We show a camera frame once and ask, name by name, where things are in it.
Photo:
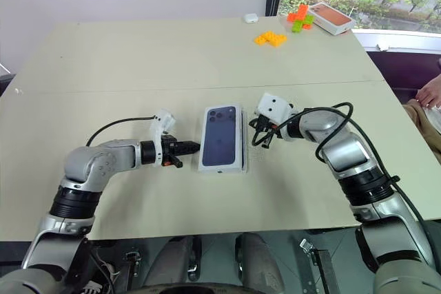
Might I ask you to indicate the orange toy brick piece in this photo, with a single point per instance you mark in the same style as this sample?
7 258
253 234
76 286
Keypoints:
298 12

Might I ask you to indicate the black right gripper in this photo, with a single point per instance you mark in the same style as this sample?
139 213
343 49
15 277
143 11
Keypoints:
268 127

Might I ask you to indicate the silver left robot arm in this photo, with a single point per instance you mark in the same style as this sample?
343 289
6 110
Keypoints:
100 159

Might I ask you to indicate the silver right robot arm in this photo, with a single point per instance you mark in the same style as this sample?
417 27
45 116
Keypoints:
348 156

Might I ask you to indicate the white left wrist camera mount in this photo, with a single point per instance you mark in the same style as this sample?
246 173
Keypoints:
163 120

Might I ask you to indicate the white phone box lid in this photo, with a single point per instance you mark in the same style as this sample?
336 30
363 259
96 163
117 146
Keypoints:
220 139

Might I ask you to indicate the dark grey furniture edge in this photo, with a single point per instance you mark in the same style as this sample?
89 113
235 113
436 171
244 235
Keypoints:
5 77

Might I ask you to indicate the phone box with orange print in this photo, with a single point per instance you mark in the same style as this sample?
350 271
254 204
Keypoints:
331 18

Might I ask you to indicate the white window sill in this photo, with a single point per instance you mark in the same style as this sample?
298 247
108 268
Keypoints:
403 42

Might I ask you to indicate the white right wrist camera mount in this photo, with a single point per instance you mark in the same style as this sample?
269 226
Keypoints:
272 108

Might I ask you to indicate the green toy brick piece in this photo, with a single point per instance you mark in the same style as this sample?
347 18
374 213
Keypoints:
302 24

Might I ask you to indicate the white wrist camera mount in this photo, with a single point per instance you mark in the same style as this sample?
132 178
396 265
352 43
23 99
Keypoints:
163 120
272 108

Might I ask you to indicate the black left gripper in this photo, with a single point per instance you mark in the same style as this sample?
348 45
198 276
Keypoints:
170 147

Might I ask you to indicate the black bar with silver clamp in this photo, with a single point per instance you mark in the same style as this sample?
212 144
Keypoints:
322 268

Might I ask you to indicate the white earbuds case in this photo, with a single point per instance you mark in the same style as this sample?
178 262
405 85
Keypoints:
251 18

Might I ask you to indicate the brown trousered leg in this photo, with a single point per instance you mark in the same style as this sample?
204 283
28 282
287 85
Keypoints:
422 128

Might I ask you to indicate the yellow toy brick piece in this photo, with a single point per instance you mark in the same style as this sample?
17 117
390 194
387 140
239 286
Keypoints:
270 38

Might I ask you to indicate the bystander bare hand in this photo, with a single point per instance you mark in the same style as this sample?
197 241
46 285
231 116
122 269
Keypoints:
432 92

